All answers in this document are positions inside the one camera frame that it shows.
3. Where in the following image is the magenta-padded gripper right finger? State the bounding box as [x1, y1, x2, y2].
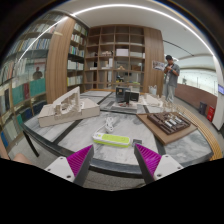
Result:
[133, 143, 184, 185]

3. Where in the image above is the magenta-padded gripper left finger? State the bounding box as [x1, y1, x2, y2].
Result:
[44, 144, 96, 187]

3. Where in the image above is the white and lime power strip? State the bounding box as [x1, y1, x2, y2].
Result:
[92, 132, 132, 149]

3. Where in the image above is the brown architectural model on board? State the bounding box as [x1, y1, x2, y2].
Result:
[136, 110, 199, 146]

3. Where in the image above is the white slatted architectural model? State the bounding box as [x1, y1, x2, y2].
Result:
[37, 85, 101, 128]

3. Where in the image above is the small white architectural model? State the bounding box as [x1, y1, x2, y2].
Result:
[139, 93, 164, 108]

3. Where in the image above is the black architectural model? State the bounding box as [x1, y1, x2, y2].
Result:
[111, 85, 141, 109]

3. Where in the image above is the white bucket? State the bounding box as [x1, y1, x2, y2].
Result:
[148, 84, 158, 97]

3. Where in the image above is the glass-fronted bookcase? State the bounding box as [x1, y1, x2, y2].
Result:
[0, 11, 56, 151]

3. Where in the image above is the person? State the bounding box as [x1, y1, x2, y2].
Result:
[163, 54, 181, 104]

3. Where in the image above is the printed poster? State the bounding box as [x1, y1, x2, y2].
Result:
[151, 59, 167, 72]

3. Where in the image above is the wooden shelf unit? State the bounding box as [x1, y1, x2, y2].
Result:
[44, 14, 165, 104]

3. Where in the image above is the coiled white power cable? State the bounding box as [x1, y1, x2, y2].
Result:
[94, 115, 115, 135]

